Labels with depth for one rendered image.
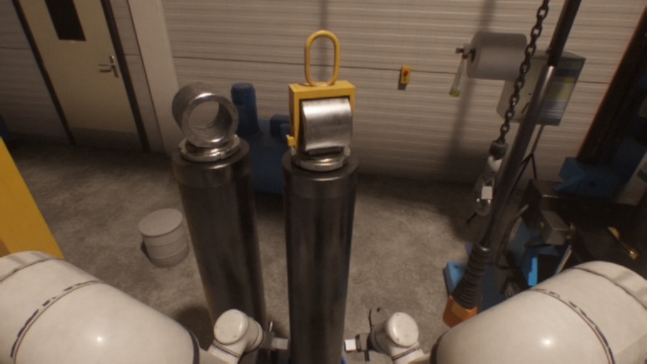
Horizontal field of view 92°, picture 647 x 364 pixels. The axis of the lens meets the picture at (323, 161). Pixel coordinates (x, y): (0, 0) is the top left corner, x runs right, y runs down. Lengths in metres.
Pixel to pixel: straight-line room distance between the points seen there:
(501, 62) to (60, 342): 2.03
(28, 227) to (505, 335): 1.66
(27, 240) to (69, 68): 3.13
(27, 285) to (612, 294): 0.70
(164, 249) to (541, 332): 2.46
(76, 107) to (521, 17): 4.79
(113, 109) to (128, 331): 4.12
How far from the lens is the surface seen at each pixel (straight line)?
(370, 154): 3.54
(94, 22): 4.24
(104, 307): 0.46
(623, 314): 0.53
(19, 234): 1.74
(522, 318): 0.46
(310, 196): 0.82
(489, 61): 2.06
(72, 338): 0.45
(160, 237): 2.59
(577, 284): 0.53
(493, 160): 0.89
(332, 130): 0.77
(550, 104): 2.28
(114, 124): 4.59
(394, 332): 0.98
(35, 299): 0.51
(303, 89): 0.77
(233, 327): 0.98
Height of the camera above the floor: 1.90
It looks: 30 degrees down
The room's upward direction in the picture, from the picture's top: 1 degrees clockwise
